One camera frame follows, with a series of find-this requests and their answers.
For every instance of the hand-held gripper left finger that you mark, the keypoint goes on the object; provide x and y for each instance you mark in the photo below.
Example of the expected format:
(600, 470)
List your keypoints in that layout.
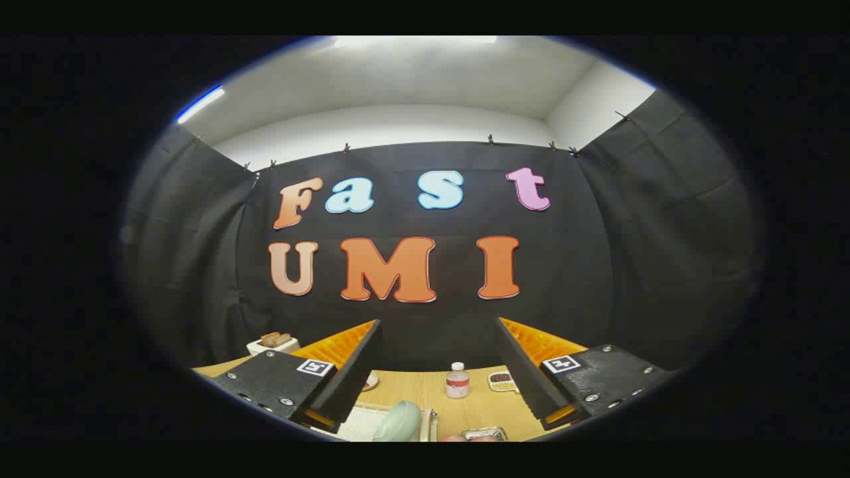
(355, 375)

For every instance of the clear plastic bottle red label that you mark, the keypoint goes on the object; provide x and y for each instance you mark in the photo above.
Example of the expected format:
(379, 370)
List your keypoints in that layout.
(457, 384)

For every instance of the mint green plate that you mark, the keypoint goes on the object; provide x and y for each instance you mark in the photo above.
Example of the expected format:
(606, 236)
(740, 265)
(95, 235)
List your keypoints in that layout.
(398, 421)

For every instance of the brown toast bread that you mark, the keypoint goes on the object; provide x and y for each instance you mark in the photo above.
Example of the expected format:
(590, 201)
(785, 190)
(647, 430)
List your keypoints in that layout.
(274, 339)

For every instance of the white compartment snack tray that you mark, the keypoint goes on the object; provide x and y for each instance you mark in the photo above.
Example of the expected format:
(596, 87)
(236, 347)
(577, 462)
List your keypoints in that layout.
(501, 381)

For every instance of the small dish with food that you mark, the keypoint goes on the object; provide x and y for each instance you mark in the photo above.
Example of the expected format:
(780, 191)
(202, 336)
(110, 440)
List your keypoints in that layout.
(370, 382)

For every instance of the row of small cloth clips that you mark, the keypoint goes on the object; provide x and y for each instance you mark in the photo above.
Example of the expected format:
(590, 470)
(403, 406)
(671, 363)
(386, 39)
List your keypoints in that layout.
(490, 139)

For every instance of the white toaster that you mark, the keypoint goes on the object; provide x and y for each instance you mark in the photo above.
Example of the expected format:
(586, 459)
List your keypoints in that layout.
(265, 348)

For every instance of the ceiling light strip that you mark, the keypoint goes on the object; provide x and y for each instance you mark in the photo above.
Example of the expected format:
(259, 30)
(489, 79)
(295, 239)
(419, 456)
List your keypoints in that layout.
(412, 41)
(199, 104)

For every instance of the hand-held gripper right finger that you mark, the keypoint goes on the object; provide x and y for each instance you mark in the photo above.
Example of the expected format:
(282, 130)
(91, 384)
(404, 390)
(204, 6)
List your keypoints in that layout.
(524, 378)

